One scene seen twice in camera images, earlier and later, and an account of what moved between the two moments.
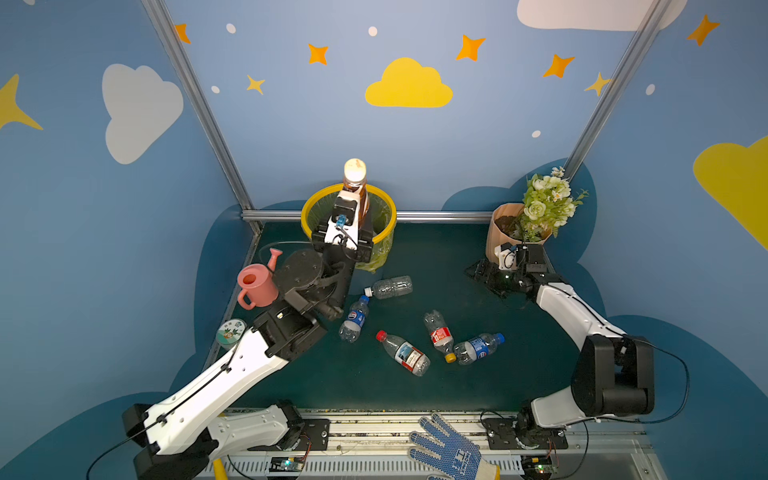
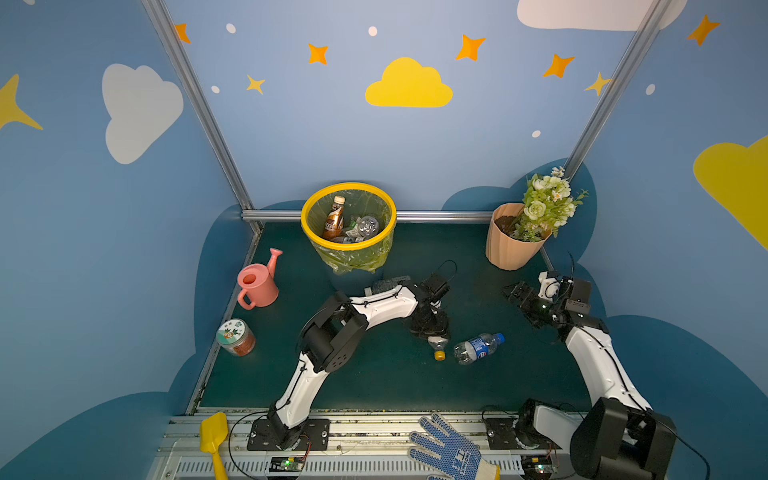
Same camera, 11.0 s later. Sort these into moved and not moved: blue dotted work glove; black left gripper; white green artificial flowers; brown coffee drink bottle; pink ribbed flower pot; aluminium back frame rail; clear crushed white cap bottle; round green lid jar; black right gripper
Moved: black left gripper; black right gripper; brown coffee drink bottle
Not moved: round green lid jar; white green artificial flowers; clear crushed white cap bottle; aluminium back frame rail; pink ribbed flower pot; blue dotted work glove
